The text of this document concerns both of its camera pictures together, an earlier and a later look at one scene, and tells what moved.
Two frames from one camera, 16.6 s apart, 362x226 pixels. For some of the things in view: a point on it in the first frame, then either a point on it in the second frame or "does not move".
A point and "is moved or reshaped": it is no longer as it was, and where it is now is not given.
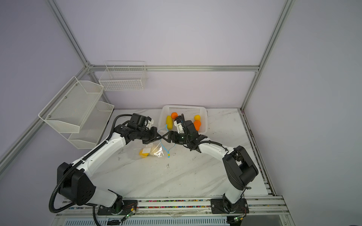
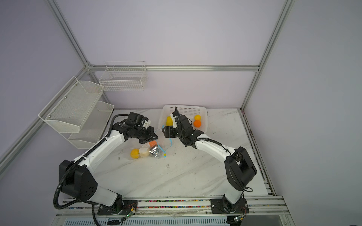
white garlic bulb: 156,149 to 144,152
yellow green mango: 169,122 does not move
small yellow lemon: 197,117 does not move
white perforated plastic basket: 189,112 does not move
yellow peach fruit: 143,155 to 134,153
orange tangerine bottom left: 197,124 does not move
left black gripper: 154,134 does not move
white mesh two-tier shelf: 77,113 does not move
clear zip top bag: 157,149 is moved or reshaped
